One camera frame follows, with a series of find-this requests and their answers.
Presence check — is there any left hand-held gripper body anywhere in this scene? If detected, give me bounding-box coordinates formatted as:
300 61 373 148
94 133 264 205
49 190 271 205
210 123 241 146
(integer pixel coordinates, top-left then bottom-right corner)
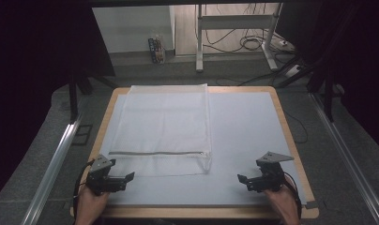
85 154 128 197

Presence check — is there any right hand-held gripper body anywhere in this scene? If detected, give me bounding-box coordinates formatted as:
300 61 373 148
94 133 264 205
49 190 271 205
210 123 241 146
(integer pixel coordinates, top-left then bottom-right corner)
255 151 296 193

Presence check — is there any white mesh laundry bag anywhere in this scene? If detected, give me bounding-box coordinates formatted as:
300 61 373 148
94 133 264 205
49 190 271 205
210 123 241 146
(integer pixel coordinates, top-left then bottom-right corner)
108 82 213 177

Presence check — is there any person's left hand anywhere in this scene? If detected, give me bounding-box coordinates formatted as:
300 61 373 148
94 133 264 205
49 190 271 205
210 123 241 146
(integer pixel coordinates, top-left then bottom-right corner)
74 186 111 225

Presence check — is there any person's right hand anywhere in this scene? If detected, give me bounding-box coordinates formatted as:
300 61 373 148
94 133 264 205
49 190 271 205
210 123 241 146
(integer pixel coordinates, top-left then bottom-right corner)
264 174 302 225

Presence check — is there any white table mat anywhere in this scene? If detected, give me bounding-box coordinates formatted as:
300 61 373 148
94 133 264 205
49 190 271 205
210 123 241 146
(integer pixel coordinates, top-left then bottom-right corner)
98 91 308 206

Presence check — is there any wooden table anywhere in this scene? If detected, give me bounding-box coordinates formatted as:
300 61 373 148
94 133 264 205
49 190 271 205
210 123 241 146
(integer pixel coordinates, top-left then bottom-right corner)
69 85 320 220

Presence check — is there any black metal stand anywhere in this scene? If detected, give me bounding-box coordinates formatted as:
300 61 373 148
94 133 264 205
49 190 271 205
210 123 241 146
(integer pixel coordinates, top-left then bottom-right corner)
274 54 336 124
67 69 117 125

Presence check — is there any white power strip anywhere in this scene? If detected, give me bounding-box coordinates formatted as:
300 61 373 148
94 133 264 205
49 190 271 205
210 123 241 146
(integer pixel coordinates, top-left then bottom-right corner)
283 63 305 79

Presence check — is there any pack of bottles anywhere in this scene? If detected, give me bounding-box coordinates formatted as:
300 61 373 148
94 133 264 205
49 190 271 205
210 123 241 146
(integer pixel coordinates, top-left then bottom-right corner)
147 33 167 66

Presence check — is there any dark curtain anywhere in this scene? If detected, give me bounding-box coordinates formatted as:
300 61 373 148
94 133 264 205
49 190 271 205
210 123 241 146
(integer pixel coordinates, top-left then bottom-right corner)
275 0 379 158
0 0 116 203

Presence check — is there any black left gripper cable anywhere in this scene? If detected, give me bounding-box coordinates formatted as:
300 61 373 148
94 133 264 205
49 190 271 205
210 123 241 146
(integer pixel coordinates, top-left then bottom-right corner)
72 158 96 217

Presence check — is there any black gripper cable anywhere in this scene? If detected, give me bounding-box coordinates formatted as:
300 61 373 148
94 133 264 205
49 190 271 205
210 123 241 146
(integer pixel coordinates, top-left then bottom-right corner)
282 171 303 219
72 158 96 217

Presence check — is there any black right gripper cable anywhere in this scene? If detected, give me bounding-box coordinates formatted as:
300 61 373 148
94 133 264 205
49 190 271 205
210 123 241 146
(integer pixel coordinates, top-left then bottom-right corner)
282 171 303 219

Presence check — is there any aluminium floor rail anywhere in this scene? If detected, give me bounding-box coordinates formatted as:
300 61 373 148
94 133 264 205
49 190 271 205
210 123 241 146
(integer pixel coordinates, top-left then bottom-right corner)
309 92 379 225
20 113 86 225

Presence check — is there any black frame on floor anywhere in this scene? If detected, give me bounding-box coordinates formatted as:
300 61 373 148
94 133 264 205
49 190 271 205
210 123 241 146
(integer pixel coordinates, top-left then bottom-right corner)
71 124 94 146

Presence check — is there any thin black floor cable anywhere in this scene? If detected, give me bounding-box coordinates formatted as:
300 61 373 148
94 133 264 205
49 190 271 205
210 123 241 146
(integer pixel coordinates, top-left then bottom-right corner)
283 110 310 145

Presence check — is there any tangle of black floor cables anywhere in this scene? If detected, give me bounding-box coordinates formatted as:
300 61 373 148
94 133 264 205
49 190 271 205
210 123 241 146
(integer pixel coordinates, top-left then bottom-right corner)
202 3 275 54

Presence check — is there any white metal desk frame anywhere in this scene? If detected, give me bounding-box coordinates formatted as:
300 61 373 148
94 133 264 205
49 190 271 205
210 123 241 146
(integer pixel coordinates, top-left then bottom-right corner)
194 3 284 74

